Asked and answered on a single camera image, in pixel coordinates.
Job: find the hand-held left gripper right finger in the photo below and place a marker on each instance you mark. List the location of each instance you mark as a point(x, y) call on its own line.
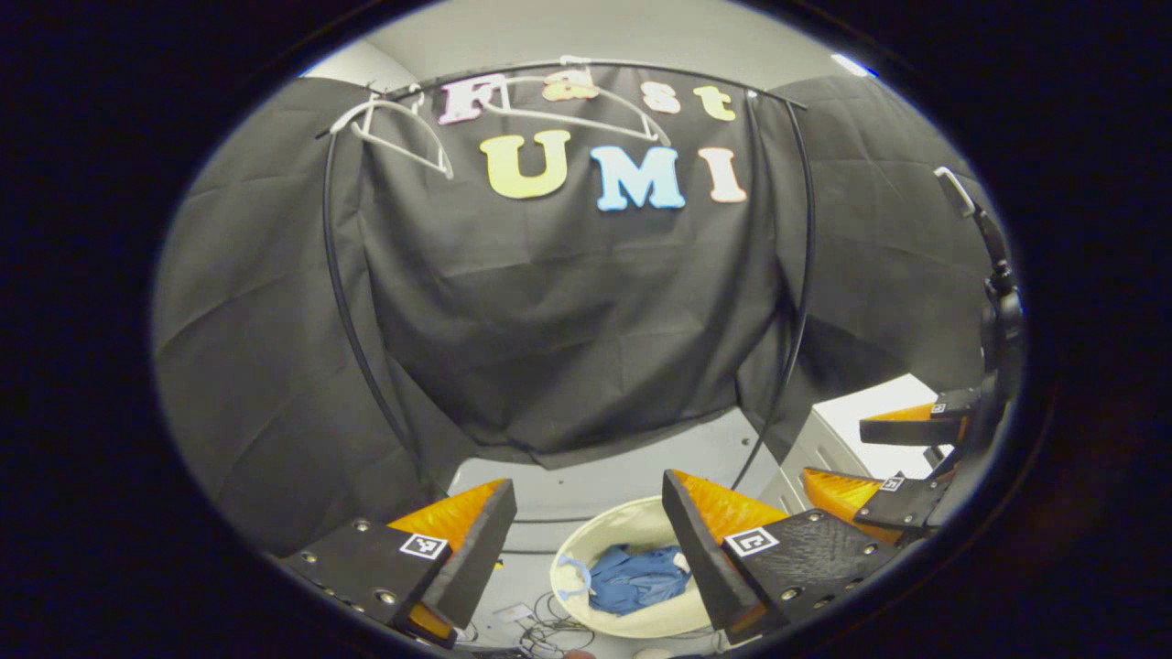
point(700, 558)

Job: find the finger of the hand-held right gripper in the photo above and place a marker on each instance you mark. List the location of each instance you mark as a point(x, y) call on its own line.
point(906, 432)
point(902, 508)

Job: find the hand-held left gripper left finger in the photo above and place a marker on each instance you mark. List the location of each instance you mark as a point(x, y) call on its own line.
point(476, 558)

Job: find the cream laundry hamper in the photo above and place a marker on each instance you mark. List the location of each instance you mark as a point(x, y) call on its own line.
point(632, 522)

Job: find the white plastic hanger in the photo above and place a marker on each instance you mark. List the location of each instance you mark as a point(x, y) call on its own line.
point(403, 152)
point(568, 120)

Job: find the black metal clothes rack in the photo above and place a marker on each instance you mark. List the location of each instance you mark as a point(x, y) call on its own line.
point(812, 247)

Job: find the white cabinet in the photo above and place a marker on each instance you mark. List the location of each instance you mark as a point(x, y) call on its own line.
point(851, 421)

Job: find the black backdrop cloth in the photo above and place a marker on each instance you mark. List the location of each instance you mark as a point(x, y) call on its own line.
point(549, 320)

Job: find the ceiling light panel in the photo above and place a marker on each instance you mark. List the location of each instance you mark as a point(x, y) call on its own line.
point(850, 65)

